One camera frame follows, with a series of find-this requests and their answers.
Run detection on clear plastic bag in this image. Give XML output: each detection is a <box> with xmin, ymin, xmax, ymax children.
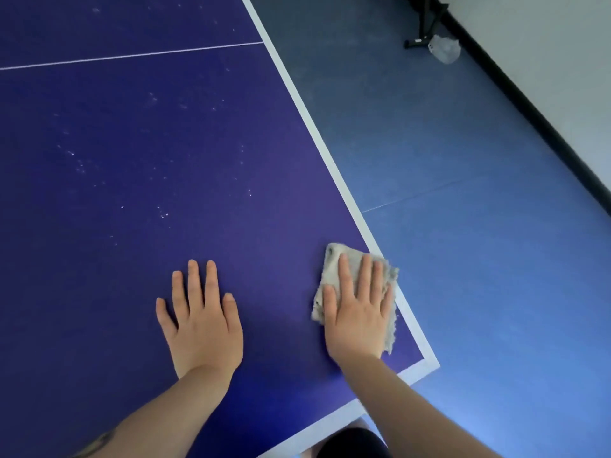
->
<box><xmin>428</xmin><ymin>34</ymin><xmax>463</xmax><ymax>65</ymax></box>

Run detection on black shorts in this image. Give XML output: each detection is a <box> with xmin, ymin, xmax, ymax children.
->
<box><xmin>314</xmin><ymin>426</ymin><xmax>392</xmax><ymax>458</ymax></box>

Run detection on person's left forearm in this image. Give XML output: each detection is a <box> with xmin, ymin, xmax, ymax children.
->
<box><xmin>71</xmin><ymin>364</ymin><xmax>235</xmax><ymax>458</ymax></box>

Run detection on person's right forearm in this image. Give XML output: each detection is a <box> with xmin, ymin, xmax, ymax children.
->
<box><xmin>339</xmin><ymin>352</ymin><xmax>502</xmax><ymax>458</ymax></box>

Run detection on person's left hand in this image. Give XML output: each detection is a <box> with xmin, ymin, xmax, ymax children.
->
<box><xmin>155</xmin><ymin>260</ymin><xmax>244</xmax><ymax>380</ymax></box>

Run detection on blue table tennis table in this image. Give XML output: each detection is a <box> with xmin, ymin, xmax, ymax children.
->
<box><xmin>0</xmin><ymin>0</ymin><xmax>440</xmax><ymax>458</ymax></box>

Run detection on black stand leg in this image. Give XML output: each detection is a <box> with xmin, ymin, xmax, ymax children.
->
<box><xmin>396</xmin><ymin>0</ymin><xmax>449</xmax><ymax>50</ymax></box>

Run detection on person's right hand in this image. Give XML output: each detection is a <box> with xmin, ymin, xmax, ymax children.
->
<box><xmin>322</xmin><ymin>252</ymin><xmax>396</xmax><ymax>366</ymax></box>

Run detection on grey cleaning cloth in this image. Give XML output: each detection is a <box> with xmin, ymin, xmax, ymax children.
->
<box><xmin>311</xmin><ymin>242</ymin><xmax>400</xmax><ymax>356</ymax></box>

